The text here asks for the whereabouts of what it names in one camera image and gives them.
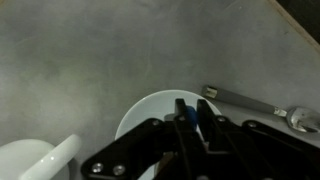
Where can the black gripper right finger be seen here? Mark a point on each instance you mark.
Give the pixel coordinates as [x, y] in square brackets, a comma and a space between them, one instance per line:
[260, 153]

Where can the white plate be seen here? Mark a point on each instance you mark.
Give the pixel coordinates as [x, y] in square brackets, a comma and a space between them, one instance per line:
[153, 106]

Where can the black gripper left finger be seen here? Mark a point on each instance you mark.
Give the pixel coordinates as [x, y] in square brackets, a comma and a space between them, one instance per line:
[140, 146]

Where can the blue mug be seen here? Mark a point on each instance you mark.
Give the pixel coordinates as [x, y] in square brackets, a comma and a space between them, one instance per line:
[192, 115]

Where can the white mug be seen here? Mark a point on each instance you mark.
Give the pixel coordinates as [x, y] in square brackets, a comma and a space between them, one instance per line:
[20, 156]

